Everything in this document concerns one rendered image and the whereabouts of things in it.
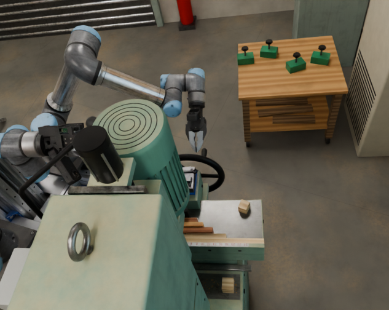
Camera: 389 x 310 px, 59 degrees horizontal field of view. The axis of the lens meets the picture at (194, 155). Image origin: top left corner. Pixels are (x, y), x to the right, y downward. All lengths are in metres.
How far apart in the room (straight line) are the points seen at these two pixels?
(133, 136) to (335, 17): 2.44
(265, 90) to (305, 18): 0.90
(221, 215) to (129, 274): 0.75
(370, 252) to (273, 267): 0.56
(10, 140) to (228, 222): 0.75
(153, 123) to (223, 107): 2.18
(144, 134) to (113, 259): 0.27
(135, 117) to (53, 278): 0.36
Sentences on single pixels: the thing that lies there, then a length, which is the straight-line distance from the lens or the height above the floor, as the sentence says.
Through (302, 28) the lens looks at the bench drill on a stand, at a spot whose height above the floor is 0.40.
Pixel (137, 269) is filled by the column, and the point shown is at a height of 1.52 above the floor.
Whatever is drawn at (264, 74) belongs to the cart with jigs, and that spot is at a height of 0.53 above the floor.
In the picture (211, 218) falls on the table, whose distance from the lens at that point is 1.27.
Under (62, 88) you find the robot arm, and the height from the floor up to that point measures 1.14.
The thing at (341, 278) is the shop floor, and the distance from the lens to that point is 2.18.
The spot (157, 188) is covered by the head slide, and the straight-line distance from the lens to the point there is 0.74.
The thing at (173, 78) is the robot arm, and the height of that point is 1.10.
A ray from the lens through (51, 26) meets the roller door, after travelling 4.50.
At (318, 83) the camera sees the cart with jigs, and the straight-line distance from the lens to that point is 2.29.
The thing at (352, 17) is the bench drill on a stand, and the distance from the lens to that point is 3.02.
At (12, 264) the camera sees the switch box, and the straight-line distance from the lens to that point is 0.71.
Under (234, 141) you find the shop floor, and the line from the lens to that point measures 2.64.
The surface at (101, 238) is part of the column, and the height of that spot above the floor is 1.52.
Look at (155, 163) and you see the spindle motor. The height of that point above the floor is 1.45.
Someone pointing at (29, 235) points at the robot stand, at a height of 0.82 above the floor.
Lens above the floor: 2.02
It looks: 51 degrees down
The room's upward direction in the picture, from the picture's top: 14 degrees counter-clockwise
